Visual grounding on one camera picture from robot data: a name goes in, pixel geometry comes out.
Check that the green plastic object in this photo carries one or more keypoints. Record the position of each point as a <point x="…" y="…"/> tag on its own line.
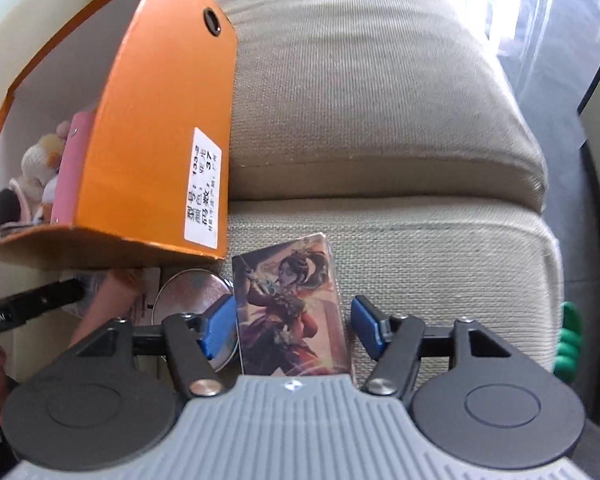
<point x="569" y="340"/>

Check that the orange cardboard box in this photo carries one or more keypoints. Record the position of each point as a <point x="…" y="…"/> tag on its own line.
<point x="155" y="125"/>

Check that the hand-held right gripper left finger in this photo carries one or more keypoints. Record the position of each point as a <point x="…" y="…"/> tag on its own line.
<point x="219" y="327"/>

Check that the white knitted plush toy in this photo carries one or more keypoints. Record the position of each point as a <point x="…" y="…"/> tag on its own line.
<point x="37" y="160"/>

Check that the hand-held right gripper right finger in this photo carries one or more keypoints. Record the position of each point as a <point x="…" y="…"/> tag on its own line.
<point x="367" y="327"/>

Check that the pink sausage stick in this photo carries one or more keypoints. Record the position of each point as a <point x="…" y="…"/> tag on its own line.
<point x="107" y="305"/>

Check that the beige fabric sofa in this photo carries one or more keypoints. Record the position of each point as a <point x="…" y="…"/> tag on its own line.
<point x="380" y="135"/>

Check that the pink flat box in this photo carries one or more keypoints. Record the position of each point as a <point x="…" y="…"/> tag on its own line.
<point x="72" y="170"/>

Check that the printed figure card pack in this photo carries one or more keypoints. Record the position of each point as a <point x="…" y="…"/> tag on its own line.
<point x="290" y="310"/>

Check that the round silver mirror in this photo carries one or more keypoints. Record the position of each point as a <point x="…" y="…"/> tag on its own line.
<point x="190" y="292"/>

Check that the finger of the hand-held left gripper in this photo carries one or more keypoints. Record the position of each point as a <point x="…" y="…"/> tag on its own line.
<point x="55" y="296"/>

